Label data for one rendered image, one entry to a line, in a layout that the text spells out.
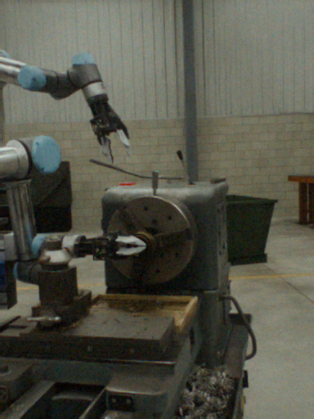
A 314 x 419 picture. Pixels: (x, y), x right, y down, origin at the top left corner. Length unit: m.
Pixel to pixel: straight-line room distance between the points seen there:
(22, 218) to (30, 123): 10.27
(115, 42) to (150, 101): 1.54
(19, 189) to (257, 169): 10.58
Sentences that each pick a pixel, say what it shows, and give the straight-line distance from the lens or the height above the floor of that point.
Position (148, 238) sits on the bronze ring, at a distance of 1.61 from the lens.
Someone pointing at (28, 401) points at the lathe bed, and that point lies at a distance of 1.13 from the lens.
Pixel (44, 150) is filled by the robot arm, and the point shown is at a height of 1.40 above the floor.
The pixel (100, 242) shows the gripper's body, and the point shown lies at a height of 1.12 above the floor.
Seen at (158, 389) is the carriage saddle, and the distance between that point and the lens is 1.05.
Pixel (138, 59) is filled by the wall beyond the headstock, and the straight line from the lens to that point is 11.96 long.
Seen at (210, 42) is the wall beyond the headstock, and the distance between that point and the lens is 12.19.
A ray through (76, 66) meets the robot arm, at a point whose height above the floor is 1.67.
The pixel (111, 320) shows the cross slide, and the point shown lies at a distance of 1.24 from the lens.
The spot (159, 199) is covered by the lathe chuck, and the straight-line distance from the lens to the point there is 1.71.
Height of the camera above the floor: 1.34
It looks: 6 degrees down
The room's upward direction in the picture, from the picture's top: 2 degrees counter-clockwise
